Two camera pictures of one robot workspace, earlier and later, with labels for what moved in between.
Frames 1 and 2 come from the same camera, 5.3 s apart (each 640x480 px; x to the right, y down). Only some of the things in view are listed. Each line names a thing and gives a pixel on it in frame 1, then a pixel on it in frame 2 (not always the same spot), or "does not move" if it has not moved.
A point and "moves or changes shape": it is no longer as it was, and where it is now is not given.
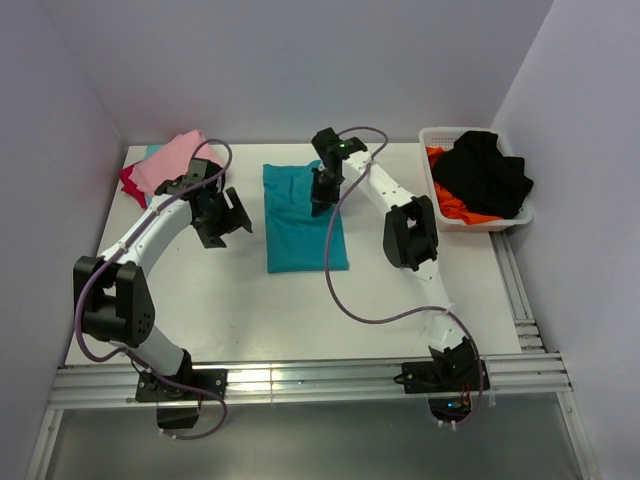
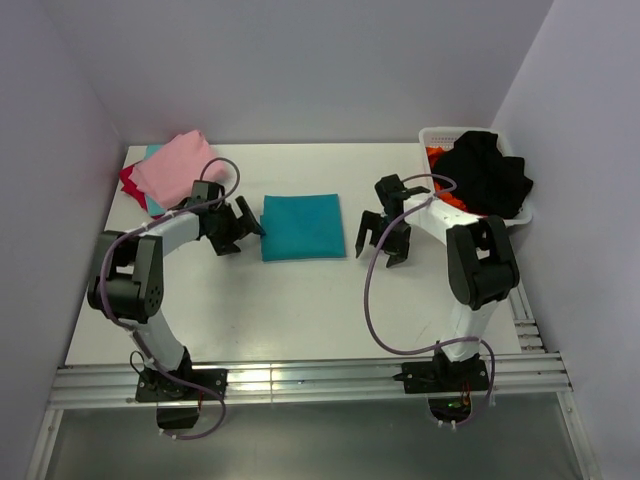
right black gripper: [322, 201] -> [371, 220]
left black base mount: [152, 389] does not move
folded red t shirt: [130, 185] does not move
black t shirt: [487, 182] does not move
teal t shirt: [297, 240] moves or changes shape
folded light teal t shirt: [150, 149] does not move
